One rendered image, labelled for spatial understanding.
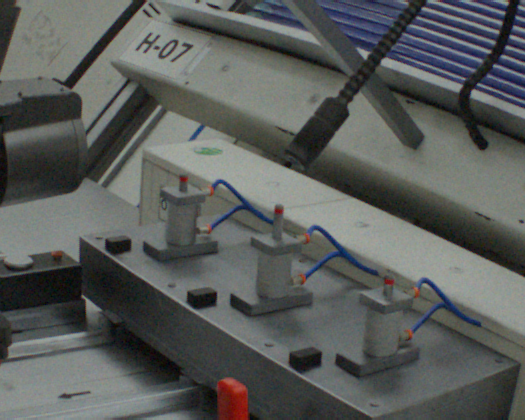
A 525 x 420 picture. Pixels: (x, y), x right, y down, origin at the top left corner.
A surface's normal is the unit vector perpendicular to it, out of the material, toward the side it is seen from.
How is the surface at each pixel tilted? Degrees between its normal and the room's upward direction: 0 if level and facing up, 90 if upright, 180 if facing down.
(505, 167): 90
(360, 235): 43
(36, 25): 90
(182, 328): 133
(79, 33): 90
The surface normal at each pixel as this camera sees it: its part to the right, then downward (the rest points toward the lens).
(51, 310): 0.59, 0.29
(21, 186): 0.60, 0.55
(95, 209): 0.07, -0.95
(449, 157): -0.54, -0.55
